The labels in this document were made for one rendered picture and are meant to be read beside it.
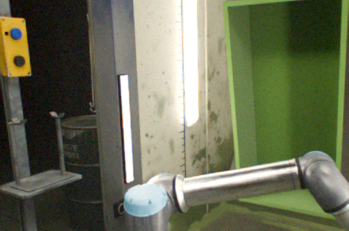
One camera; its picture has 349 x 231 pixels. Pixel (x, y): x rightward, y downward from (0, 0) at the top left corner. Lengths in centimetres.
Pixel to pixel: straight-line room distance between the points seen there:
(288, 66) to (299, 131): 42
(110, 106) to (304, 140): 122
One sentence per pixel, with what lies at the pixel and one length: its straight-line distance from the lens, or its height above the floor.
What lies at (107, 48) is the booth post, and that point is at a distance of 211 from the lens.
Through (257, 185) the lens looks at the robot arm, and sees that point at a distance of 135.
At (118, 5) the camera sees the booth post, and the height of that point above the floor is 164.
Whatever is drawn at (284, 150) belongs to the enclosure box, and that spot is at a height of 75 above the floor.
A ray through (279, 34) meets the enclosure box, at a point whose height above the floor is 148.
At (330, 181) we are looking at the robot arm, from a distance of 125.
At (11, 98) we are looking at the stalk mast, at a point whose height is 119.
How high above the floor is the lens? 137
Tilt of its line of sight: 13 degrees down
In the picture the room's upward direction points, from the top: 1 degrees counter-clockwise
